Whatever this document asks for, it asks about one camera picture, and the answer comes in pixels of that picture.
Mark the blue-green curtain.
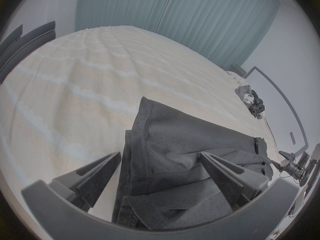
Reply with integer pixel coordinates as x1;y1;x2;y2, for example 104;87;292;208
75;0;175;33
155;0;280;68

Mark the bed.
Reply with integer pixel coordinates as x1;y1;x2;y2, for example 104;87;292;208
0;25;309;224

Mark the white printed pillow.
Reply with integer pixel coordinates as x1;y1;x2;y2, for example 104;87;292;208
225;70;247;84

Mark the pile of clothes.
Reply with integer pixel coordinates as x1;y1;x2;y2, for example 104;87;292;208
235;84;266;120

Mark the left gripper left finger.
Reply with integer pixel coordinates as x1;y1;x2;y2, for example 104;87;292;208
51;152;122;212

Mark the black chest of drawers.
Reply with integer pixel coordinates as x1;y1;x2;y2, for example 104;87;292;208
0;21;56;81

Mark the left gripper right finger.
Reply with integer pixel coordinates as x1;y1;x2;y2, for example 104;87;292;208
200;152;269;211

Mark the black polo shirt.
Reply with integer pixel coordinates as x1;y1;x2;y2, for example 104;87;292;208
111;96;274;231

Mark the black cable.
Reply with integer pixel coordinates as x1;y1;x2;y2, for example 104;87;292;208
279;170;295;182

